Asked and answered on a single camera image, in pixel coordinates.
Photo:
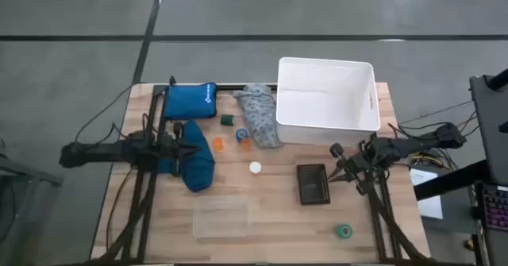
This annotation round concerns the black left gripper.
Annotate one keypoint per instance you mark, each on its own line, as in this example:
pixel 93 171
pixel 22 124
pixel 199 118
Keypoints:
pixel 170 147

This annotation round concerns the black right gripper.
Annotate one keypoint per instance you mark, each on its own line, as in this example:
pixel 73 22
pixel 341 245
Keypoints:
pixel 355 164

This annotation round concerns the orange pill bottle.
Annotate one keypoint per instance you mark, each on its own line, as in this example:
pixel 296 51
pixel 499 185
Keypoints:
pixel 245 144
pixel 218 144

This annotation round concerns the dark green bandage roll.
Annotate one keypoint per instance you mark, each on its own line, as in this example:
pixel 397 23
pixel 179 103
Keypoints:
pixel 227 120

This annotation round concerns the blue bandage roll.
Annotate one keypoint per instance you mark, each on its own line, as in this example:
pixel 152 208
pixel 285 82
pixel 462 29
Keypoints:
pixel 239 132

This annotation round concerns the bright green bandage roll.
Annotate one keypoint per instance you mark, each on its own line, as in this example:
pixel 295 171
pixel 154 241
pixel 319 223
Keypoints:
pixel 339 231

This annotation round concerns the white bottle cap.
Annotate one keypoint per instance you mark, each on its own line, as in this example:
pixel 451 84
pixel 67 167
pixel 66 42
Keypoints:
pixel 255 167

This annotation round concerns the grey patterned cloth gown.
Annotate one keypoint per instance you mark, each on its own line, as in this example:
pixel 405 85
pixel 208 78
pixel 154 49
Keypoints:
pixel 260 115

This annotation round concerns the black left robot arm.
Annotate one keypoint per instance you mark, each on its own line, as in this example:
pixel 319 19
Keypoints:
pixel 99 153

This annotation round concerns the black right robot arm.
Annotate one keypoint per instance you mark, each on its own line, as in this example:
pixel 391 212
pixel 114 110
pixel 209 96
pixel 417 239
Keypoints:
pixel 416 143

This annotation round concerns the small black slotted basket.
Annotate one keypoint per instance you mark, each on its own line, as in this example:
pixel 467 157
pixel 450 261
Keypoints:
pixel 313 184

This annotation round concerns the white perforated plastic basket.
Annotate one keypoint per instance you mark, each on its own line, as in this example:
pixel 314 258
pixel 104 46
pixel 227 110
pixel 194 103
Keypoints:
pixel 325 99

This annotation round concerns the clear plastic bin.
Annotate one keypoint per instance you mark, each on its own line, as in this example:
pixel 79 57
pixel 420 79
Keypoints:
pixel 222 218

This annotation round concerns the dark blue folded garment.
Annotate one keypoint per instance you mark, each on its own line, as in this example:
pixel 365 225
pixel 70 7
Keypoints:
pixel 196 166

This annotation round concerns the blue zip pouch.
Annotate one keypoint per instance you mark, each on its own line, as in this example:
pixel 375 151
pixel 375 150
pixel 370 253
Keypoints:
pixel 192 101

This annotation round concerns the white paper sheet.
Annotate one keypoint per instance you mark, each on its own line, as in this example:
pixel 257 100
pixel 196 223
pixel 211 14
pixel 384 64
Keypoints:
pixel 430 206

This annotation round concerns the black diagonal desk bar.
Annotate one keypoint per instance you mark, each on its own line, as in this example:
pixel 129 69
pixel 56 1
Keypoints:
pixel 448 180

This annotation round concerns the small yellow floor object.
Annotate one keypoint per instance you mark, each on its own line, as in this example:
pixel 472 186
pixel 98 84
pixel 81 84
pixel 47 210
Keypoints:
pixel 469 244

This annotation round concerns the backlit computer keyboard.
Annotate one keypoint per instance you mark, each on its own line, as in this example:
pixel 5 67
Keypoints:
pixel 496 206

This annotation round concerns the grey metal side table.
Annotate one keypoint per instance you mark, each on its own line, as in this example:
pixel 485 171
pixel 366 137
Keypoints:
pixel 16 170

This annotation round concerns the black aluminium mounting frame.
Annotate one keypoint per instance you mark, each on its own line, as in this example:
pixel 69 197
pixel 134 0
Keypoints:
pixel 145 218
pixel 393 222

